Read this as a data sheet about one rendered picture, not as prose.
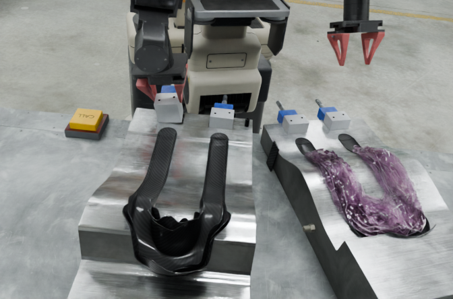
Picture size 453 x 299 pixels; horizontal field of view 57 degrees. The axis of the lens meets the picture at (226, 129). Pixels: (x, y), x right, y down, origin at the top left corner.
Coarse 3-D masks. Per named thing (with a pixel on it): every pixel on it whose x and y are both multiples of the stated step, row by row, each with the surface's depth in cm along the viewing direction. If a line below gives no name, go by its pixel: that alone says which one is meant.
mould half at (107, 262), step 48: (144, 144) 83; (192, 144) 84; (240, 144) 85; (96, 192) 66; (192, 192) 71; (240, 192) 73; (96, 240) 61; (240, 240) 60; (96, 288) 60; (144, 288) 61; (192, 288) 61; (240, 288) 62
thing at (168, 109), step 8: (168, 88) 90; (160, 96) 86; (168, 96) 86; (176, 96) 86; (160, 104) 85; (168, 104) 85; (176, 104) 85; (160, 112) 86; (168, 112) 86; (176, 112) 86; (160, 120) 88; (168, 120) 88; (176, 120) 88
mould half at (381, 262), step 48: (288, 144) 92; (336, 144) 94; (384, 144) 95; (288, 192) 86; (432, 192) 80; (336, 240) 70; (384, 240) 66; (432, 240) 66; (336, 288) 69; (384, 288) 59; (432, 288) 59
